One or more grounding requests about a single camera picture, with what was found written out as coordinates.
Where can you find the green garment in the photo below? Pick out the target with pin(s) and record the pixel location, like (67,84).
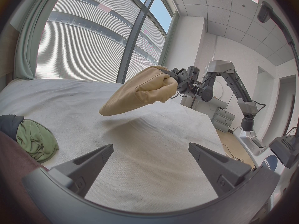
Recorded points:
(37,141)

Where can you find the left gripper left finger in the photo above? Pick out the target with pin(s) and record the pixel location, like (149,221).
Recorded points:
(86,169)

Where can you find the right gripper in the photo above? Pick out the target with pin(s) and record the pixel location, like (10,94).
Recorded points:
(182,77)

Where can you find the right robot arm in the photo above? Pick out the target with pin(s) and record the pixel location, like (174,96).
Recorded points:
(240,90)

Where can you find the brown garment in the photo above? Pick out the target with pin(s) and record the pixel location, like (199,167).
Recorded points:
(14,167)

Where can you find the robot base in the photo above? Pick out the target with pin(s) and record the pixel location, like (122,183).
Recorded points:
(250,141)

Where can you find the window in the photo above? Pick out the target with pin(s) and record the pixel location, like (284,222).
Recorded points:
(88,43)

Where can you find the black garment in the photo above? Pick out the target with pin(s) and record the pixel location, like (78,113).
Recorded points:
(9,125)

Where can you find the tan shorts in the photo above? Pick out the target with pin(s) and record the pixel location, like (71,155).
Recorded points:
(140,94)

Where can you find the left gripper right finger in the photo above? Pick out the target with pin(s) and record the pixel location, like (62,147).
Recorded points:
(217,169)

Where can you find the pale grey storage unit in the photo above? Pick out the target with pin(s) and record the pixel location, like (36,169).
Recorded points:
(222,118)

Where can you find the bed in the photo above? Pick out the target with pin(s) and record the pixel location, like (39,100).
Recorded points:
(140,136)

